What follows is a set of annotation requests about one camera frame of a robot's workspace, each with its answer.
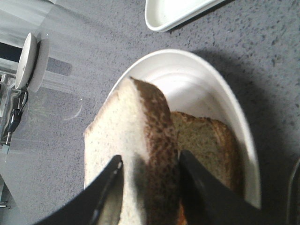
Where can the bread slice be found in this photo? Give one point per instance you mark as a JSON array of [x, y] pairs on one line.
[[135, 122], [214, 146]]

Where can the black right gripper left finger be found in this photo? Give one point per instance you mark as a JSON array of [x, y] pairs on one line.
[[98, 204]]

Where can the white round plate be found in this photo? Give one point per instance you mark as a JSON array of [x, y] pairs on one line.
[[191, 85]]

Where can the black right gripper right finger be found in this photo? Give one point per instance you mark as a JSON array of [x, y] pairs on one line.
[[206, 201]]

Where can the white round disc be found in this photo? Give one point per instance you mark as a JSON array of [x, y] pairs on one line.
[[32, 63]]

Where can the white bear tray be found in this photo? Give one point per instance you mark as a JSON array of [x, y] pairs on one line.
[[164, 15]]

